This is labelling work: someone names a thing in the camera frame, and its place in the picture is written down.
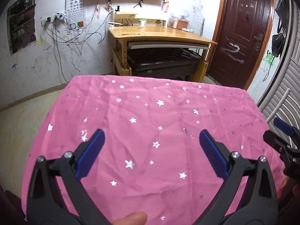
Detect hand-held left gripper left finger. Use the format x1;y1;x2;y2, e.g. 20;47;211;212
26;129;114;225

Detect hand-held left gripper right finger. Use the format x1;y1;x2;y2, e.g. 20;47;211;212
199;129;279;225

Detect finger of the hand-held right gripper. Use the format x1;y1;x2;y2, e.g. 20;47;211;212
263;130;292;151
274;118;300;139

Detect person's right hand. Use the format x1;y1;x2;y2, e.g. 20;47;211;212
277;176;291;200

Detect person's left hand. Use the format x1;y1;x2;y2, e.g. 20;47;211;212
110;211;148;225

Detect white slatted rack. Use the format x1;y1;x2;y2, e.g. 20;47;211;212
258;58;300;132

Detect pink star-print tablecloth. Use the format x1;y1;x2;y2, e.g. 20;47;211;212
21;75;287;225

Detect black hanging bags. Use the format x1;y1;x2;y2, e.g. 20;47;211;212
272;0;291;58

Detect dark brown door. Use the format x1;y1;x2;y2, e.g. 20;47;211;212
207;0;275;91

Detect black leather bench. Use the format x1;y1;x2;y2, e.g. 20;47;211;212
127;47;201;79

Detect grey keyboard tray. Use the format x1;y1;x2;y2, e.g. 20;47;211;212
127;41;211;50

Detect wooden desk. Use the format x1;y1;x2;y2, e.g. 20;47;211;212
108;13;218;83

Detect white power strip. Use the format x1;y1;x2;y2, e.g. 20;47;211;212
41;10;69;27

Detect clear plastic container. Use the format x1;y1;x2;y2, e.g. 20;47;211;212
170;9;190;20

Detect eye chart poster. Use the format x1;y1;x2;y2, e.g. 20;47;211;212
66;0;87;31

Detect metal door handle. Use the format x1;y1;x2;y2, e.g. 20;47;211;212
254;34;264;52

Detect bundle of wall cables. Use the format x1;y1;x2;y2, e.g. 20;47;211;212
43;12;113;83

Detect wall niche shelf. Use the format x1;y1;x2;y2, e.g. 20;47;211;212
7;0;37;54

